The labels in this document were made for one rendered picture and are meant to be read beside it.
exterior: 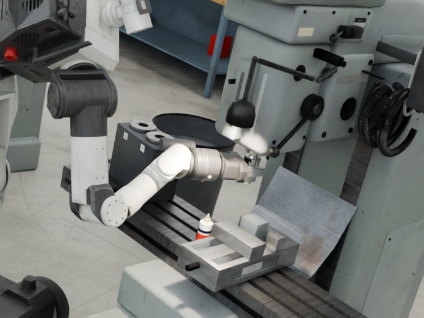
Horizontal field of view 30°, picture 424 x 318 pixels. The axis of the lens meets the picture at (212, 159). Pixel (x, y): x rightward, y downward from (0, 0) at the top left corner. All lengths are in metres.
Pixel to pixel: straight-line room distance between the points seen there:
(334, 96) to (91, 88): 0.68
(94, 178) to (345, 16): 0.76
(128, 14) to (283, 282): 0.86
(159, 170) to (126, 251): 2.20
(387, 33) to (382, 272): 0.80
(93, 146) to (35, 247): 2.25
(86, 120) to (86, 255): 2.26
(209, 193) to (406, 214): 1.82
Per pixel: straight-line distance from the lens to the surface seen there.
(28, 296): 2.61
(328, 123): 2.21
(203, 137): 4.52
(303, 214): 2.54
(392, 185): 2.43
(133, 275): 2.28
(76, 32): 1.92
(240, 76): 2.05
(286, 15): 1.95
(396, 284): 2.80
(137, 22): 1.97
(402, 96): 2.17
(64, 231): 4.31
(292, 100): 2.07
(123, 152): 2.58
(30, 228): 4.30
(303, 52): 2.03
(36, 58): 1.97
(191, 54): 7.50
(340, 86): 2.19
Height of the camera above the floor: 2.02
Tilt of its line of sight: 21 degrees down
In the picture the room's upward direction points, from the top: 13 degrees clockwise
